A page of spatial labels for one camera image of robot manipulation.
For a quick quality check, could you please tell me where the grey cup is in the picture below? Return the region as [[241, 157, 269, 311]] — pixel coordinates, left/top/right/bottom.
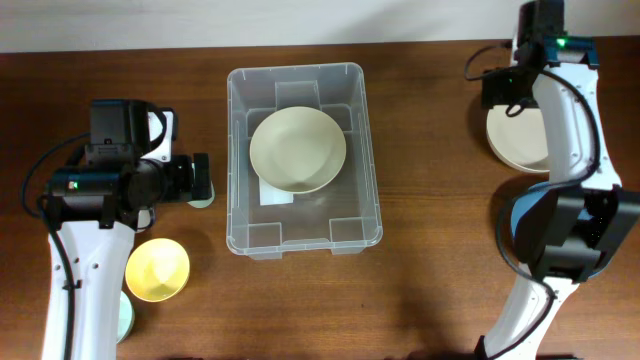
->
[[136, 209, 156, 233]]

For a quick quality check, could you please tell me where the beige bowl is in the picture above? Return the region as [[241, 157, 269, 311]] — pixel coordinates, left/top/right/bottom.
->
[[486, 105, 550, 174]]

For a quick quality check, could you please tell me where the blue bowl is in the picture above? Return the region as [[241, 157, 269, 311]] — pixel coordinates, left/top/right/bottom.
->
[[509, 180, 609, 281]]

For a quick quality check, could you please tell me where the cream bowl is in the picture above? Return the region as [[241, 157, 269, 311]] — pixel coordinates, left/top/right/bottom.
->
[[249, 106, 347, 194]]

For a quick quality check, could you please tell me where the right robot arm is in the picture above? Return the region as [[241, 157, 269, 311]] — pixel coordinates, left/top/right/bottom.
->
[[474, 1, 639, 359]]

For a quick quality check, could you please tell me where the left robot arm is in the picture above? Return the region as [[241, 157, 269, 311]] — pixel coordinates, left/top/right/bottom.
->
[[36, 99, 215, 359]]

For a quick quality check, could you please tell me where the white label in container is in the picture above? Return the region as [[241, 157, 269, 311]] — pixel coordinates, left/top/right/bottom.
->
[[259, 178, 294, 206]]

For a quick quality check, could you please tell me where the clear plastic storage container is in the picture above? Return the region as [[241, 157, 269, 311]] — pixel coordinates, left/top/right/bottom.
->
[[226, 62, 383, 260]]

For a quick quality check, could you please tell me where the mint green cup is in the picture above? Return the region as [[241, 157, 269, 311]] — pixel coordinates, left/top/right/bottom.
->
[[188, 183, 215, 209]]

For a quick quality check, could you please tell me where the yellow small bowl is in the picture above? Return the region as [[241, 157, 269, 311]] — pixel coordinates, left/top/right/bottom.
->
[[125, 238, 191, 303]]

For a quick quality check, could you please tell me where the mint green small bowl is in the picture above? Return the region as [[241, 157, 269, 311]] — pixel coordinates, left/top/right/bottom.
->
[[117, 292, 135, 343]]

